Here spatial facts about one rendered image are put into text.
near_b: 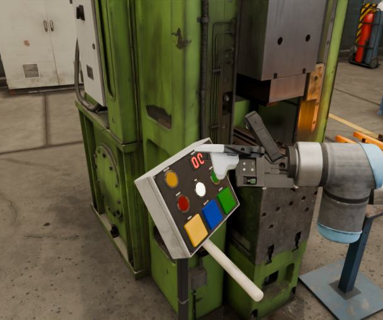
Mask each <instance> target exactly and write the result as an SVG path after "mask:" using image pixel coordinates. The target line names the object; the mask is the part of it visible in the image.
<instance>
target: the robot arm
mask: <svg viewBox="0 0 383 320"><path fill-rule="evenodd" d="M244 124H245V127H246V128H247V129H248V131H249V132H251V133H252V136H253V137H254V139H255V140H256V142H257V144H258V146H250V145H245V146H244V145H219V144H202V145H200V146H198V147H196V148H194V152H206V153H209V154H205V155H204V156H202V157H201V158H200V161H212V165H213V168H214V172H215V174H216V177H217V178H218V179H219V180H222V179H224V177H225V175H226V173H227V171H228V170H234V169H235V178H236V186H237V187H245V188H264V187H266V188H284V189H291V188H294V185H296V186H314V187H323V192H322V196H321V203H320V210H319V214H318V219H317V221H316V222H317V230H318V232H319V233H320V234H321V235H322V236H323V237H324V238H326V239H328V240H330V241H333V242H336V243H343V244H347V243H353V242H355V241H357V240H358V239H359V237H360V234H361V233H362V226H363V221H364V218H365V213H366V210H367V205H368V204H371V205H376V204H383V153H382V151H381V149H380V148H379V147H378V146H377V145H375V144H371V143H361V142H358V143H324V142H322V143H318V142H296V143H295V145H294V146H293V147H289V146H287V148H286V150H285V157H283V156H282V154H281V152H280V151H279V149H278V147H277V146H276V144H275V142H274V141H273V139H272V137H271V136H270V134H269V133H268V131H267V129H266V127H265V126H264V123H263V120H262V119H261V117H260V115H259V114H257V112H256V111H252V112H251V113H249V114H247V115H246V116H245V119H244ZM279 166H283V168H280V167H279Z"/></svg>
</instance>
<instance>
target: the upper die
mask: <svg viewBox="0 0 383 320"><path fill-rule="evenodd" d="M306 75H307V74H306V73H302V74H298V75H294V76H287V77H280V78H273V79H269V80H265V81H260V80H257V79H254V78H251V77H247V76H244V75H241V74H238V73H237V81H236V91H239V92H241V93H244V94H246V95H249V96H251V97H254V98H257V99H259V100H262V101H264V102H268V103H271V102H277V101H280V100H285V99H289V98H294V97H299V96H303V95H304V87H305V83H306Z"/></svg>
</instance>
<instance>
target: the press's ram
mask: <svg viewBox="0 0 383 320"><path fill-rule="evenodd" d="M326 1H327V0H241V8H240V29H239V40H238V62H237V73H238V74H241V75H244V76H247V77H251V78H254V79H257V80H260V81H265V80H269V79H273V78H280V77H287V76H294V75H298V74H302V73H308V72H314V71H315V68H316V60H317V56H318V48H319V44H320V36H321V29H322V25H323V17H324V12H325V5H326Z"/></svg>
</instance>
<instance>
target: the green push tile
mask: <svg viewBox="0 0 383 320"><path fill-rule="evenodd" d="M216 197H217V199H218V201H219V203H220V205H221V207H222V209H223V211H224V214H227V213H228V212H229V211H230V210H231V209H232V208H233V207H234V206H235V205H236V203H235V201H234V198H233V196H232V195H231V192H230V190H229V188H228V187H225V188H224V189H223V190H222V191H221V192H220V193H219V194H218V195H217V196H216Z"/></svg>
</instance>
